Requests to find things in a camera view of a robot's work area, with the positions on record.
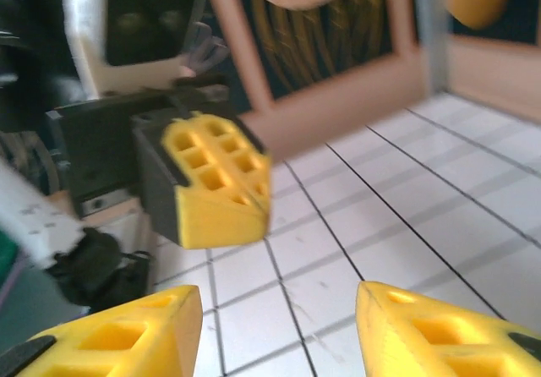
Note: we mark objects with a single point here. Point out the aluminium corner post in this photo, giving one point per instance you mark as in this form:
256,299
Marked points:
432,34

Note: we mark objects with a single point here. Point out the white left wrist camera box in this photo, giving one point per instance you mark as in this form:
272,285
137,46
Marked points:
148,13

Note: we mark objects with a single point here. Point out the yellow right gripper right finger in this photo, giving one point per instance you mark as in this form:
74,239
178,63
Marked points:
401,343

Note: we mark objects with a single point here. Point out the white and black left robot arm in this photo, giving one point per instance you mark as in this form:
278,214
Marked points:
34,220

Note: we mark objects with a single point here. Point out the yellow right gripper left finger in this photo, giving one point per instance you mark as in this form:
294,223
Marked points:
127,351

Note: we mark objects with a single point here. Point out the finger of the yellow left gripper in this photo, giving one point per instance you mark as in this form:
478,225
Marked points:
253,165
211,225

